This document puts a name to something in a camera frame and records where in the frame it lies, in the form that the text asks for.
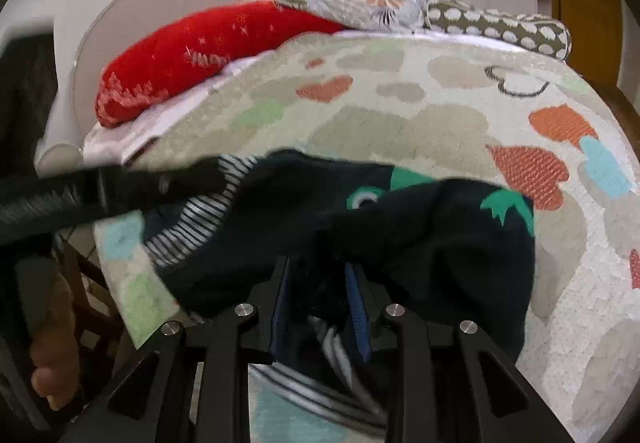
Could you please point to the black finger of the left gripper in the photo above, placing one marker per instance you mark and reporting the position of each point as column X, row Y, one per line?
column 46, row 205

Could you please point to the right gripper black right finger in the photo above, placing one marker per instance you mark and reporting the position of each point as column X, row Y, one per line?
column 440, row 383

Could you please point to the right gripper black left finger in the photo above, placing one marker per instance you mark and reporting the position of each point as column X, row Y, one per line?
column 189, row 384

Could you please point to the navy striped pants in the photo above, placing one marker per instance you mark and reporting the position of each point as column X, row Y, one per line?
column 451, row 250

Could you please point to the person's hand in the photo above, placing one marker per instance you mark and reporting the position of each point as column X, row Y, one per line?
column 54, row 351

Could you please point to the pink bed sheet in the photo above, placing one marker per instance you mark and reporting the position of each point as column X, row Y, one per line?
column 121, row 145

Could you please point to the red long pillow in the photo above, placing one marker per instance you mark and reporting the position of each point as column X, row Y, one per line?
column 186, row 52

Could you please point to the round headboard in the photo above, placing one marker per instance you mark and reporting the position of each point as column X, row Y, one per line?
column 121, row 24

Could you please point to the heart patterned quilt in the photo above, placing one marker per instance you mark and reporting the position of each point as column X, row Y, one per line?
column 444, row 107

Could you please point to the olive dotted bolster pillow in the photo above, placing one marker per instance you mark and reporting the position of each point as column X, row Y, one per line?
column 534, row 32

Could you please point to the floral grey pillow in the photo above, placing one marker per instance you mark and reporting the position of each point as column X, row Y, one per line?
column 384, row 16

